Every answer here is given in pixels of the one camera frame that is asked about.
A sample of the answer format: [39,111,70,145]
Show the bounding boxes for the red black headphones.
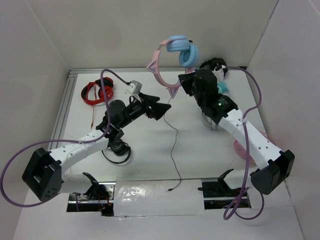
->
[80,77,114,128]

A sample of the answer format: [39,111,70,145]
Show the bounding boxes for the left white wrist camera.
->
[126,80,143,96]

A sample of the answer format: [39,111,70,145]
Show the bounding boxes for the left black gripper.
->
[118,92,171,129]

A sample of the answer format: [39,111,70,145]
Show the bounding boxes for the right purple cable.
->
[222,65,266,221]

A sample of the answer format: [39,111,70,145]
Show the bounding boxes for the pink blue cat-ear headphones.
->
[146,35,200,98]

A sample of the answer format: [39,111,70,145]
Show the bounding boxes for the white taped front panel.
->
[113,179,205,217]

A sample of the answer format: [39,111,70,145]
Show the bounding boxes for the purple cable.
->
[0,69,131,208]
[222,65,266,221]

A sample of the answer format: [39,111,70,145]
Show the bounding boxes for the grey white headphones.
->
[201,111,220,131]

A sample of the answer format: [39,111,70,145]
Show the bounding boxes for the aluminium frame rail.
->
[52,68,255,140]

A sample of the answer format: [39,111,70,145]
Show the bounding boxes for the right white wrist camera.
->
[212,64,228,80]

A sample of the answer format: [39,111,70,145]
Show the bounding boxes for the black headphones with blue cable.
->
[199,57,228,75]

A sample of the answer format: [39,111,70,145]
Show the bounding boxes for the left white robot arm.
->
[22,93,171,202]

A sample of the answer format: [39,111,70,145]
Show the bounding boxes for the teal white headphones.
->
[217,81,230,94]

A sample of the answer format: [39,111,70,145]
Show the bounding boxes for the thin black headphone cable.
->
[163,97,185,193]

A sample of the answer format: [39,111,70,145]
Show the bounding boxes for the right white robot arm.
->
[178,69,295,195]

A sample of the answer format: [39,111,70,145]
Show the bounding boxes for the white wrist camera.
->
[212,64,228,80]
[126,80,143,96]

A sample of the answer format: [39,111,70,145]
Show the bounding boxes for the small black headphones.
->
[101,141,132,165]

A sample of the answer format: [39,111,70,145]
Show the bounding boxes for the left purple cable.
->
[0,69,131,208]

